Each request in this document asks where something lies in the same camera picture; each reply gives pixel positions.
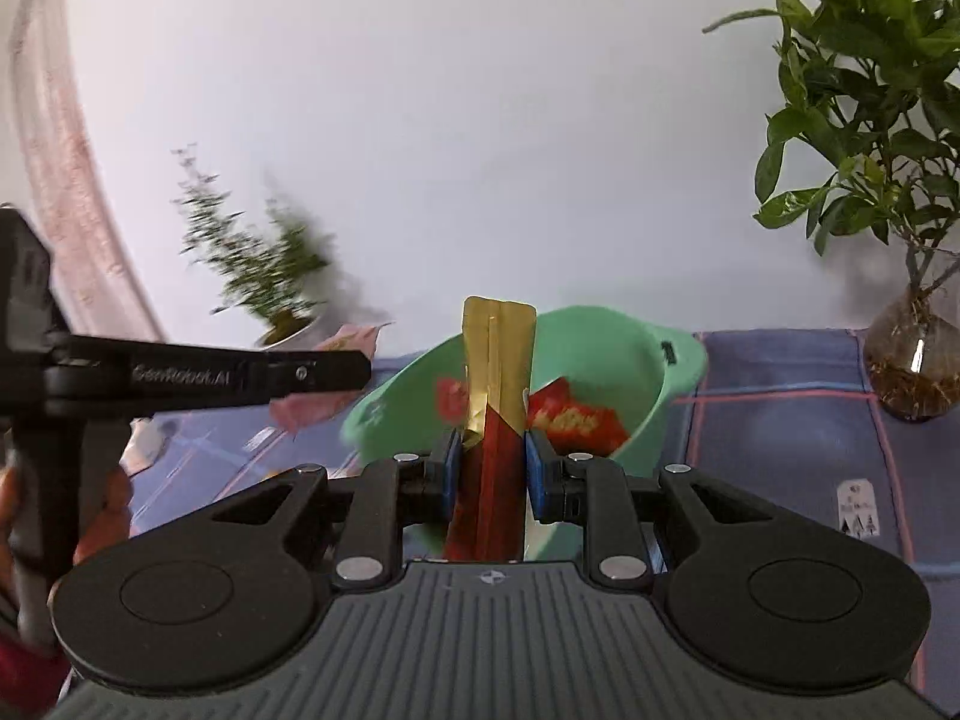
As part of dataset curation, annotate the broad-leaf plant in glass vase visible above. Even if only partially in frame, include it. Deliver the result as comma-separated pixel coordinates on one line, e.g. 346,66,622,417
726,0,958,422

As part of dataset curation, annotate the person left hand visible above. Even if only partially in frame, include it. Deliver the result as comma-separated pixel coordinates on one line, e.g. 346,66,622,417
0,465,133,639

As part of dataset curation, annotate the green plastic bowl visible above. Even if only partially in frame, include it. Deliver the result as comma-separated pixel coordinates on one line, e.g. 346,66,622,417
342,305,706,559

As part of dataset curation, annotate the small-leaf plant in white pot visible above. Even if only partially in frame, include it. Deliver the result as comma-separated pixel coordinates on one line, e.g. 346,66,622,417
172,145,331,348

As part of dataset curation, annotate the white plant tag right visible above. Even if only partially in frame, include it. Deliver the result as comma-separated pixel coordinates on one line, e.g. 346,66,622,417
836,478,880,539

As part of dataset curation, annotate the small red candy packet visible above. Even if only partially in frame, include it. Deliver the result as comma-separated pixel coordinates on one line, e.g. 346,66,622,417
434,377,469,424

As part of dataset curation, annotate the dark red gold pouch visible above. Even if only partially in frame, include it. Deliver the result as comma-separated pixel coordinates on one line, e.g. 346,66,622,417
444,296,537,562

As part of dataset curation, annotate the red square snack packet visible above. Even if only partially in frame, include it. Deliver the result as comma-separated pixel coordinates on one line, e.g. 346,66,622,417
527,377,628,457

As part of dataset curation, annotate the pink snack packet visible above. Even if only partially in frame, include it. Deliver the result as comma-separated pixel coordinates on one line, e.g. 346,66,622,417
266,320,394,437

